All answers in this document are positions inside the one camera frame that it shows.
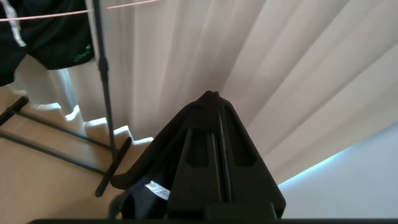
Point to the black garment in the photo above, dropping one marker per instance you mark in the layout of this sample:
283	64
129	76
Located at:
161	149

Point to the pink clothes hanger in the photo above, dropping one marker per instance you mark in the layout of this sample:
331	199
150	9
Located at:
46	14

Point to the black clothes rack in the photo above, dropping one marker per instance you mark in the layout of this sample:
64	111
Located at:
104	71

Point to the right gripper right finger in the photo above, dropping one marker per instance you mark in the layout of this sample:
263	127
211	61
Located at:
252	183

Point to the black shorts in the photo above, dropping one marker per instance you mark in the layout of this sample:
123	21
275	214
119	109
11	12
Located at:
56	40

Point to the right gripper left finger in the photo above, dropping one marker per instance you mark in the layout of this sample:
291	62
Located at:
192	180

